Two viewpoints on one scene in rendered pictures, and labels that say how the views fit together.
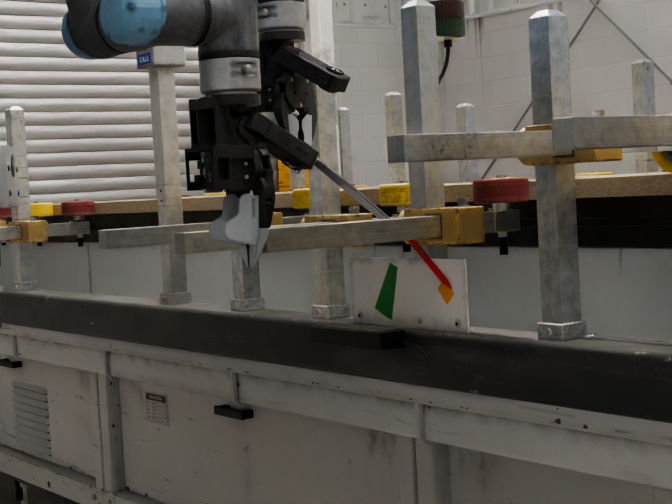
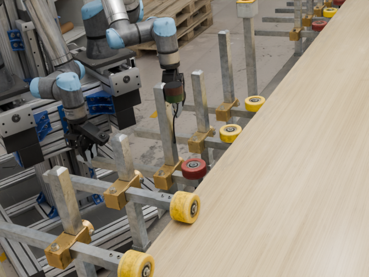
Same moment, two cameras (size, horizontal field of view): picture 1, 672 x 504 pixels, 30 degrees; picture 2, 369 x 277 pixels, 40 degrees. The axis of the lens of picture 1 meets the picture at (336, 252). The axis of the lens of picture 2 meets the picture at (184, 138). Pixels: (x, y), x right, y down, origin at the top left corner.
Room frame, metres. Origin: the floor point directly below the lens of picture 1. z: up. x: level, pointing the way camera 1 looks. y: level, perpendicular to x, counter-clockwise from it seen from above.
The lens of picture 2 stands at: (1.26, -1.50, 1.75)
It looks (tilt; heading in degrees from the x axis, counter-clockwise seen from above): 29 degrees down; 67
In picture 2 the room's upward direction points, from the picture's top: 8 degrees counter-clockwise
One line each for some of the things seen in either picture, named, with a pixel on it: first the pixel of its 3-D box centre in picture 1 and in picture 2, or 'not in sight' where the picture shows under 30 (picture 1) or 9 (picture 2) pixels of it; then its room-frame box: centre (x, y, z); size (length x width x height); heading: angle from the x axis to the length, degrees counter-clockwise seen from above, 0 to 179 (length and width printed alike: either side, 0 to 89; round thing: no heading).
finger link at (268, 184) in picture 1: (258, 193); (84, 149); (1.54, 0.09, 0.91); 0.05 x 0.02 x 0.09; 36
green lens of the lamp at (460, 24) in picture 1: (444, 29); (174, 95); (1.81, -0.17, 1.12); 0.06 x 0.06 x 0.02
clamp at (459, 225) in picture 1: (440, 225); (171, 172); (1.76, -0.15, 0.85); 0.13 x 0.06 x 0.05; 36
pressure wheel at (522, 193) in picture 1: (502, 214); (195, 177); (1.81, -0.24, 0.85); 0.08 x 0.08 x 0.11
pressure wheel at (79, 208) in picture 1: (79, 222); (319, 32); (3.04, 0.62, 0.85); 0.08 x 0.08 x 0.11
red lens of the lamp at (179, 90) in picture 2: (443, 11); (173, 88); (1.81, -0.17, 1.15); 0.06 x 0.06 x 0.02
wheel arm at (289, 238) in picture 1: (396, 231); (144, 171); (1.69, -0.08, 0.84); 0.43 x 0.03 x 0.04; 126
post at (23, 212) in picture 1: (20, 207); (298, 21); (3.00, 0.75, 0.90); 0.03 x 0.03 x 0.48; 36
